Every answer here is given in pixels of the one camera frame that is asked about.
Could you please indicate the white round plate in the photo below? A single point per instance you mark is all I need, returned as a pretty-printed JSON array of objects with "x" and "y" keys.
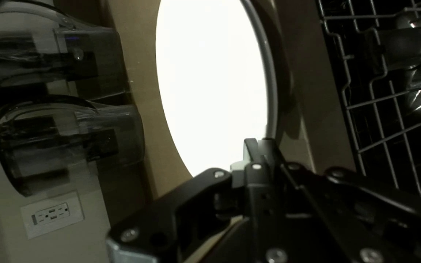
[{"x": 210, "y": 73}]

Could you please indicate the white wall outlet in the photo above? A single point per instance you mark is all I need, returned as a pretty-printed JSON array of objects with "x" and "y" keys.
[{"x": 51, "y": 213}]

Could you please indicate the dark translucent countertop appliance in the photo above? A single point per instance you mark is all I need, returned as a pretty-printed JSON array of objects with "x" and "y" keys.
[
  {"x": 49, "y": 146},
  {"x": 35, "y": 63}
]

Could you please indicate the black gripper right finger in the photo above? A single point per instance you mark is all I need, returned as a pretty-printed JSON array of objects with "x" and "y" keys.
[{"x": 346, "y": 219}]

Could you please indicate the clear drinking glass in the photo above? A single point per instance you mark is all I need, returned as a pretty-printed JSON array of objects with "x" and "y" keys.
[{"x": 412, "y": 41}]

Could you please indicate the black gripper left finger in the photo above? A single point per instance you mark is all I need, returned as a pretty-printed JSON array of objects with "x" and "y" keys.
[{"x": 181, "y": 219}]

